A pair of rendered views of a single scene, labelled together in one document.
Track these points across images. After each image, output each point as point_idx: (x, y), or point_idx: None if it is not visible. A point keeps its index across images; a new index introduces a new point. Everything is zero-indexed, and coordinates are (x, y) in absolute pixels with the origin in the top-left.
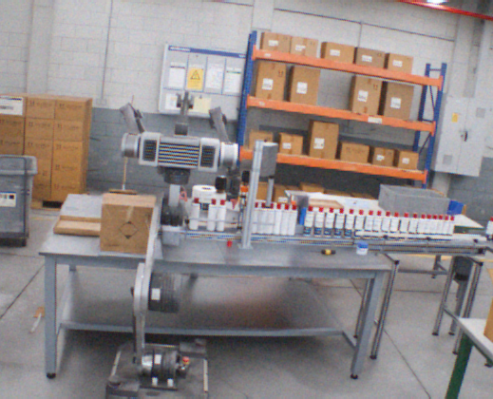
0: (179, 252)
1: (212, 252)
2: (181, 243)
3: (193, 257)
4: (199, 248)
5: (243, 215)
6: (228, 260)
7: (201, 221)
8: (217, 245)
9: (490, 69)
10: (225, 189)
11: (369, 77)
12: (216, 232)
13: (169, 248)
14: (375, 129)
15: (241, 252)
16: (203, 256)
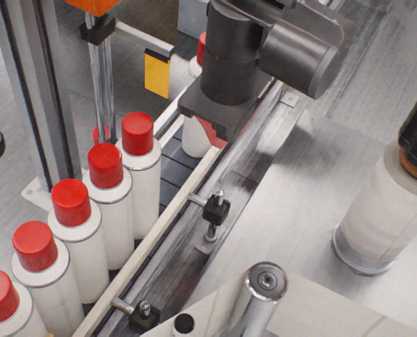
0: (129, 7)
1: (82, 68)
2: (187, 44)
3: (74, 10)
4: (129, 59)
5: (96, 112)
6: None
7: (324, 156)
8: (126, 113)
9: None
10: (406, 158)
11: None
12: (183, 123)
13: (166, 5)
14: None
15: (25, 139)
16: (70, 35)
